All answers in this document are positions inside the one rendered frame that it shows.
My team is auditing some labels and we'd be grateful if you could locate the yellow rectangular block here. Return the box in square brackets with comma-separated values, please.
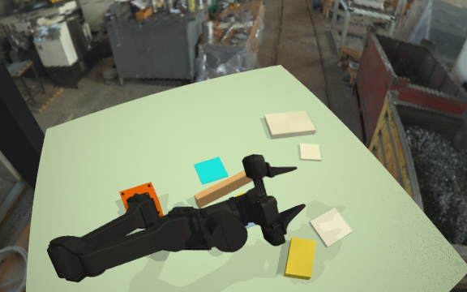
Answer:
[284, 238, 316, 280]

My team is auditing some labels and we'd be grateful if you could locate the wooden plank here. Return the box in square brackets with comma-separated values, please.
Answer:
[194, 170, 253, 208]

